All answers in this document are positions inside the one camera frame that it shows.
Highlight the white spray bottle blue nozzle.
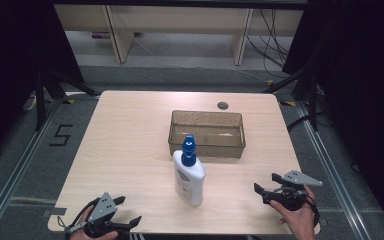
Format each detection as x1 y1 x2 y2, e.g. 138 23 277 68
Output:
172 133 207 207

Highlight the black curtain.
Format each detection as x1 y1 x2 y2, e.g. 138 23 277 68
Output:
282 0 384 239
0 0 85 168

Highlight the light wooden desk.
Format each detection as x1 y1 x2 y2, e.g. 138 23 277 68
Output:
53 3 305 66

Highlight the black metal stand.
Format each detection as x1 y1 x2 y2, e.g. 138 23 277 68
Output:
262 63 320 132
34 64 100 132

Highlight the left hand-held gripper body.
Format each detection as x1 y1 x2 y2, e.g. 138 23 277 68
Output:
64 191 128 239

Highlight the person's right hand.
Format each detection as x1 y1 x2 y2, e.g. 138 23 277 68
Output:
268 185 318 240

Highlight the bundle of black cables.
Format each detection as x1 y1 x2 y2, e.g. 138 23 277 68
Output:
245 8 292 80

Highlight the thick black floor cable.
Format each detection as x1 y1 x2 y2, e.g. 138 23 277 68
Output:
286 113 314 133

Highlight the white floor cable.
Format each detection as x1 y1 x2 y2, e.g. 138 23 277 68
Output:
22 93 38 112

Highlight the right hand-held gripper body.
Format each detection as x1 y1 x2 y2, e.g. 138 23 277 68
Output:
262 169 324 212

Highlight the clear brown plastic bin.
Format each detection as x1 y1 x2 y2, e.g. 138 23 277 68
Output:
167 109 247 160

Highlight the black tape floor mark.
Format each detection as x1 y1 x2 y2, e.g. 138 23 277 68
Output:
48 124 74 147

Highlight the aluminium floor rail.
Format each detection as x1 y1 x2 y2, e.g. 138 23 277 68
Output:
0 97 66 240
294 99 372 240

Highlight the person's left hand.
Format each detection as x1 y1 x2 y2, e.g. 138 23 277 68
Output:
68 205 119 240

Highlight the black wrist strap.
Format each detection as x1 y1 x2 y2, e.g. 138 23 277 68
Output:
304 194 321 228

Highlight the grey tape strip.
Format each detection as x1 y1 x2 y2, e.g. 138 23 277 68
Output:
42 207 68 218

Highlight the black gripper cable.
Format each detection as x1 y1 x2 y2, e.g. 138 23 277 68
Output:
57 197 101 234

